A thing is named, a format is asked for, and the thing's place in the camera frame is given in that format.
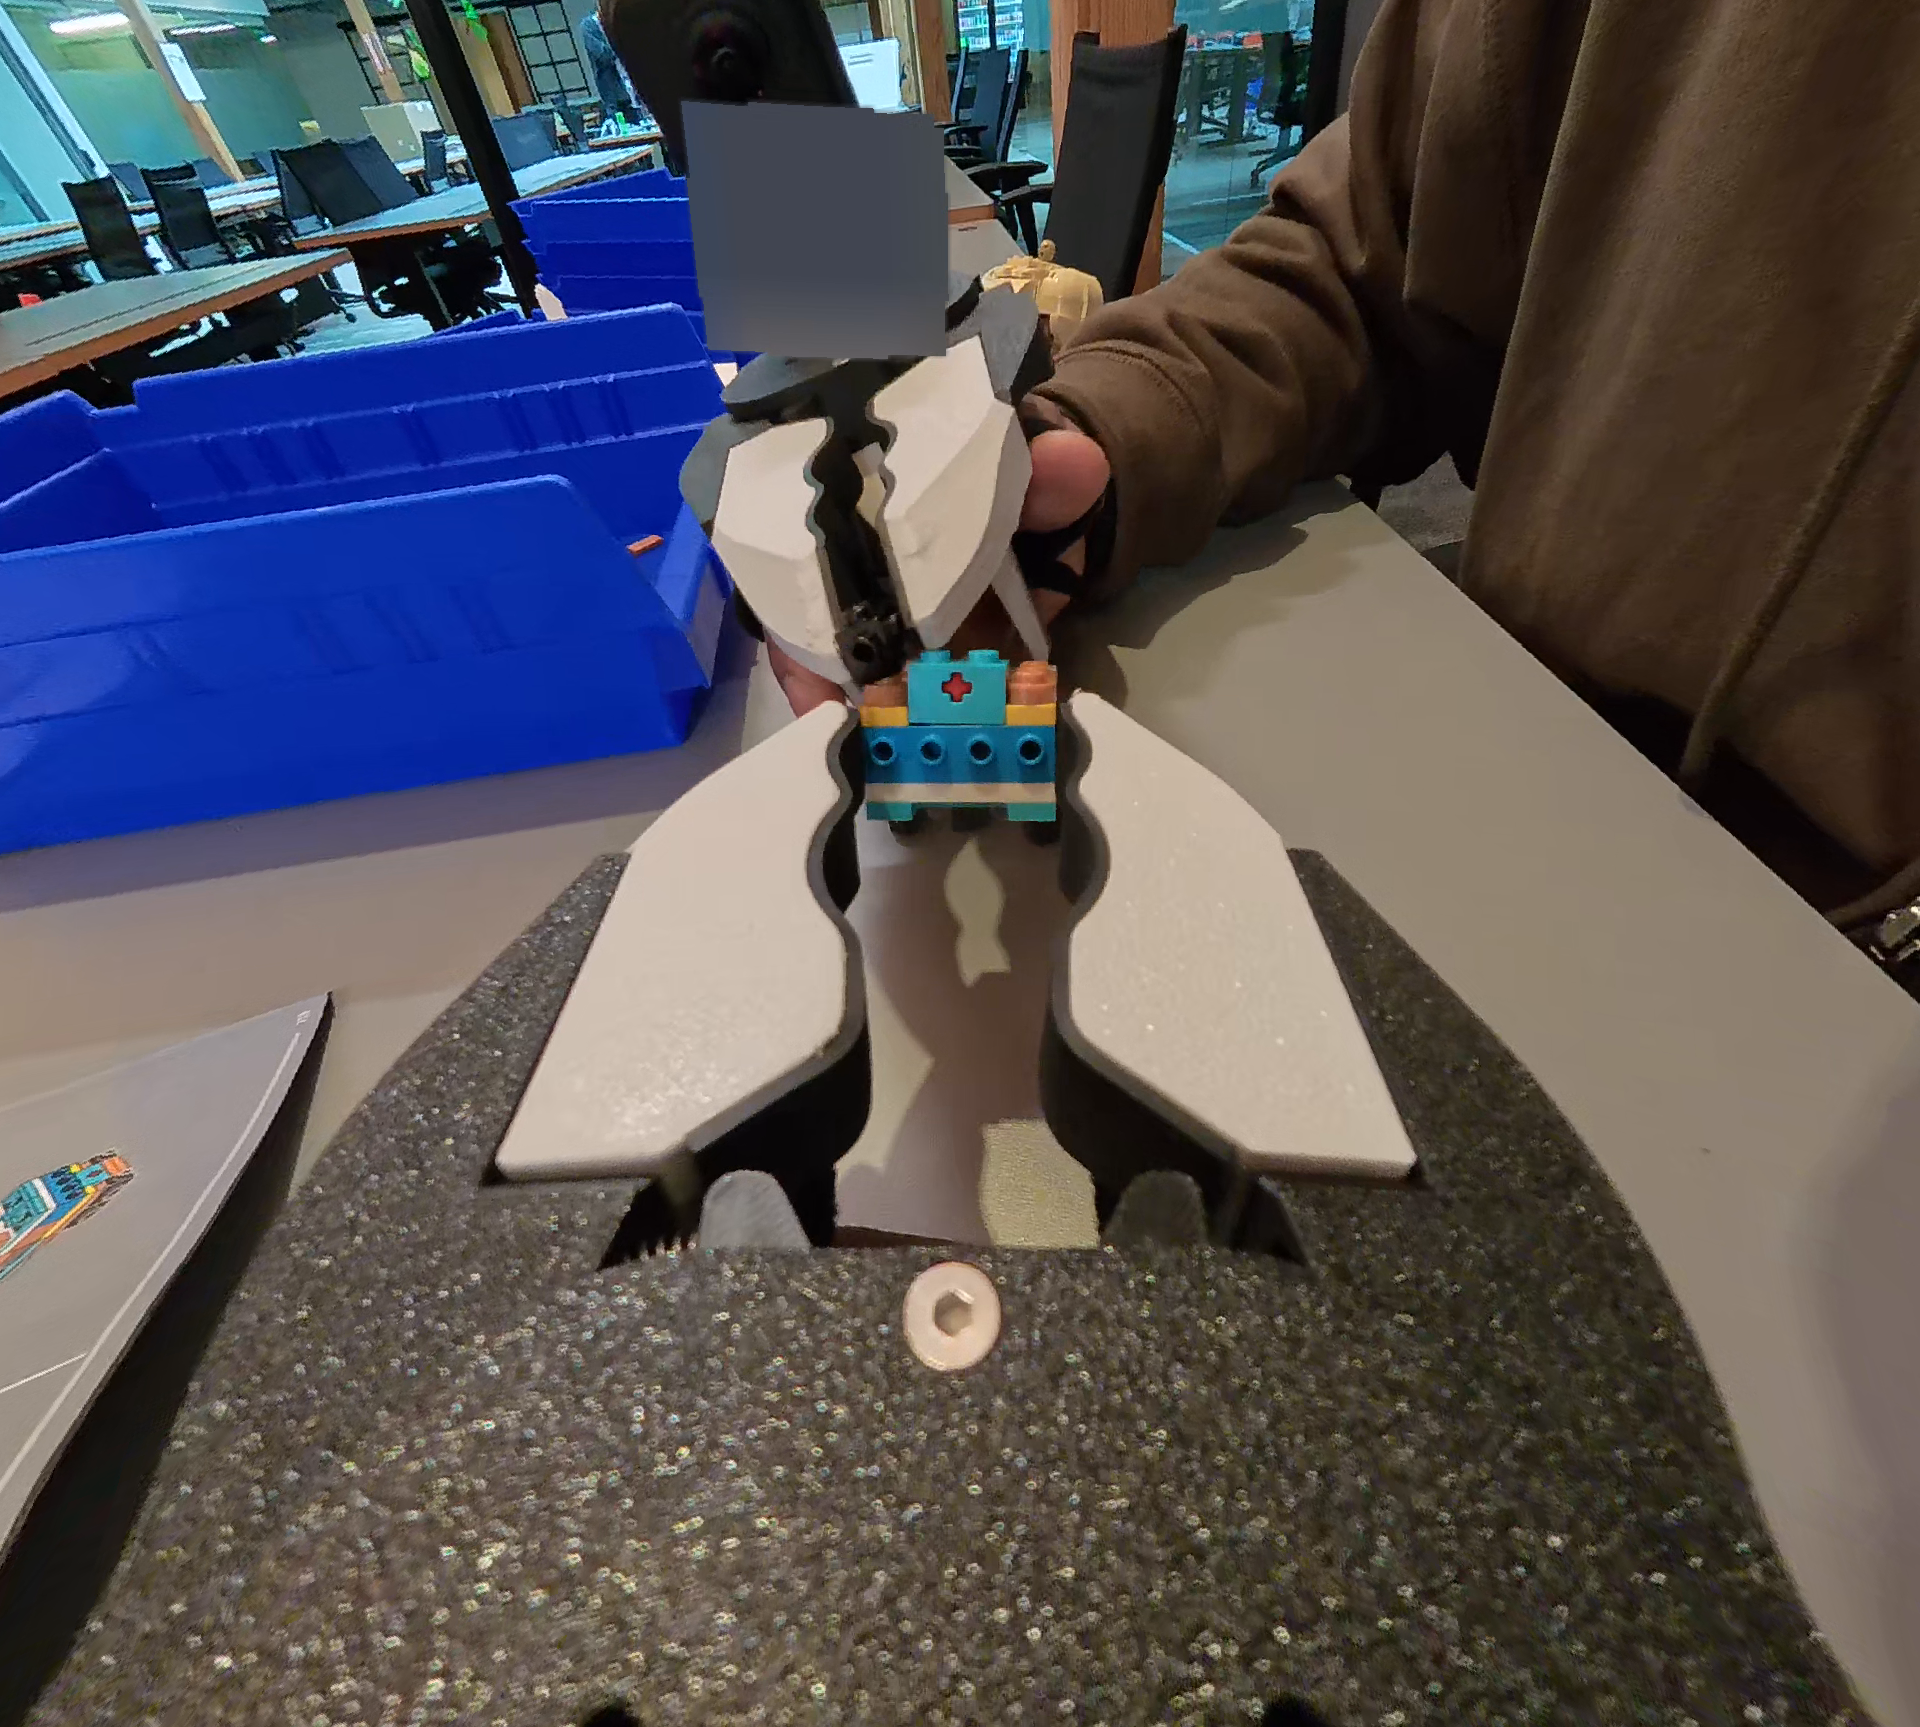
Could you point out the long wooden office table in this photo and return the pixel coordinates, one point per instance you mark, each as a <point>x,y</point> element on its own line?
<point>448,207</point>
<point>149,310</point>

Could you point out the colourful toy brick model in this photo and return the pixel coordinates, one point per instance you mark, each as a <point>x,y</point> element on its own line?
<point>960,753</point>

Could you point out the person's brown hoodie torso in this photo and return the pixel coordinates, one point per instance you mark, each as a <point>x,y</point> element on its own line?
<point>1724,332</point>

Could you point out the small black brick piece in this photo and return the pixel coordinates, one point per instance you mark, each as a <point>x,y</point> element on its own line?
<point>863,633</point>

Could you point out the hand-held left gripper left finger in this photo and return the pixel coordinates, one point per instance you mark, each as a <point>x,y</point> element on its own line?
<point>691,993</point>

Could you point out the beige toy figure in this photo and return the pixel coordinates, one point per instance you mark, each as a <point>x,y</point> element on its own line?
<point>1058,285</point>

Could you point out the row of blue bins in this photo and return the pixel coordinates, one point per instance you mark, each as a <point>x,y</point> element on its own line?
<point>614,242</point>

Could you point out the person's right hand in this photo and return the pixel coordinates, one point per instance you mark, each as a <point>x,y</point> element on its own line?
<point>1065,475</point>

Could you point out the grey instruction booklet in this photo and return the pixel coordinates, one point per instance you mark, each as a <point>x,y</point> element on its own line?
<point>135,1129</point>

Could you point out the slanted wooden post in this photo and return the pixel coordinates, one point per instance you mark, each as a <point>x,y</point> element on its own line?
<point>165,48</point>

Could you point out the black office chair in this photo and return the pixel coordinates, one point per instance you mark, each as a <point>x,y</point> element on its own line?
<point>189,214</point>
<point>982,107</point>
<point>1116,139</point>
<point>108,219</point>
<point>346,183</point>

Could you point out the person's right forearm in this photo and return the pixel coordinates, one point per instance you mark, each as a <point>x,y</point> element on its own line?
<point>1275,362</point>

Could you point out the grey desk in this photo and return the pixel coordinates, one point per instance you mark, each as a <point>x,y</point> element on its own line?
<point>1501,856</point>

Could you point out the white board sign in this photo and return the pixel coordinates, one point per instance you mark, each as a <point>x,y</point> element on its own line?
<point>866,74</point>

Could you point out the blue plastic storage bin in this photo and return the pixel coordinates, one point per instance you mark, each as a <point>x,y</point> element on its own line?
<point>300,707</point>
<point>377,409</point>

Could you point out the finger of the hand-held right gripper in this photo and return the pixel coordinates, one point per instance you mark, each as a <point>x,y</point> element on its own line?
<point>771,529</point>
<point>954,484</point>

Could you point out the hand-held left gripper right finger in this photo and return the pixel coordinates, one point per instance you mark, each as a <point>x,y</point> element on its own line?
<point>1215,976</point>

